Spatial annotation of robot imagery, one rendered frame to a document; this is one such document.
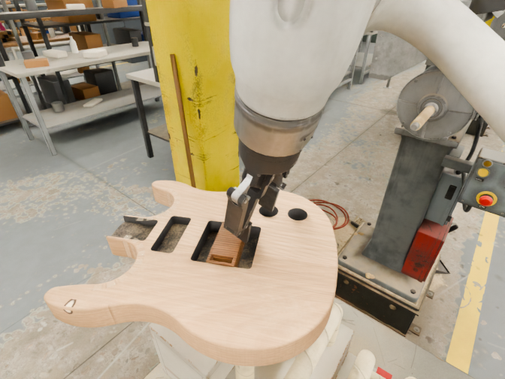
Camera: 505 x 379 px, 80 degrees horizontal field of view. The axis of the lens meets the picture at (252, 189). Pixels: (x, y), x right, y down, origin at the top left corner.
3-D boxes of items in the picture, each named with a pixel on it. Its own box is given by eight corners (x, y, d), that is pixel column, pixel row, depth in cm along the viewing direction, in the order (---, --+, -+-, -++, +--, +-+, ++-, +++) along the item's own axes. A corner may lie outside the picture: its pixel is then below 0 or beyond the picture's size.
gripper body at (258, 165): (279, 170, 31) (267, 213, 39) (319, 125, 35) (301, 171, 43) (222, 134, 33) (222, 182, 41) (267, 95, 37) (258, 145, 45)
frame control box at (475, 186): (448, 183, 138) (471, 131, 124) (504, 201, 127) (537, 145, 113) (435, 209, 123) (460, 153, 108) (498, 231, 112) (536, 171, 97)
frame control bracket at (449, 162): (443, 162, 126) (446, 154, 124) (497, 177, 117) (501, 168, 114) (440, 166, 124) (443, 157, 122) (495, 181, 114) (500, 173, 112)
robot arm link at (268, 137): (343, 86, 30) (326, 128, 35) (269, 48, 33) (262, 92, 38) (297, 138, 26) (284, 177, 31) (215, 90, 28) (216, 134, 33)
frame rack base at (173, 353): (238, 286, 83) (237, 241, 74) (286, 314, 76) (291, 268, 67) (161, 371, 65) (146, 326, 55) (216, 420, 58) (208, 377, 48)
